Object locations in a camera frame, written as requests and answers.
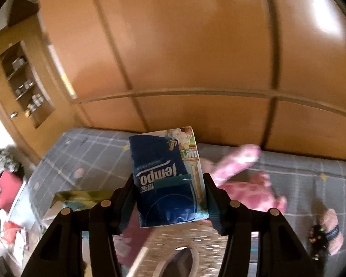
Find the green yellow packet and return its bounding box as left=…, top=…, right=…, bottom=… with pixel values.
left=53, top=190, right=113, bottom=210

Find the blue tissue pack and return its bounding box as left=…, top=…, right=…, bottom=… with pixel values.
left=129, top=126, right=211, bottom=228

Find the camouflage bag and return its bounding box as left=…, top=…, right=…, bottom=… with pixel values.
left=0, top=147, right=24, bottom=181

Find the pink white patterned plush toy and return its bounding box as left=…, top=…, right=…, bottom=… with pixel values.
left=200, top=144, right=288, bottom=219

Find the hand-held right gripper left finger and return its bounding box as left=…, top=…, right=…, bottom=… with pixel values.
left=21, top=173, right=136, bottom=277

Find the wooden cabinet with shelf niche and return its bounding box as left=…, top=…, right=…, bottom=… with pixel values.
left=0, top=14, right=85, bottom=163

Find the grey checked bed sheet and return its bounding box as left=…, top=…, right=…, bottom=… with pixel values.
left=25, top=128, right=346, bottom=277

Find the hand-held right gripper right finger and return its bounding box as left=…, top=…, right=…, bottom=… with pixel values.
left=203, top=173, right=320, bottom=277

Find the maroon cloth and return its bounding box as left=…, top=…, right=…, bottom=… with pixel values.
left=115, top=222, right=152, bottom=267

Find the wooden wardrobe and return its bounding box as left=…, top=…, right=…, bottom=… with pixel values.
left=36, top=0, right=346, bottom=162

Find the silver sequin tissue box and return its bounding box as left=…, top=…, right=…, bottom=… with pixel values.
left=118, top=222, right=232, bottom=277

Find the pink plush in black outfit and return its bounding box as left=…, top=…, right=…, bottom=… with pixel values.
left=308, top=208, right=346, bottom=262

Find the red box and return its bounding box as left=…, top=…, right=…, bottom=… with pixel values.
left=0, top=171, right=24, bottom=212

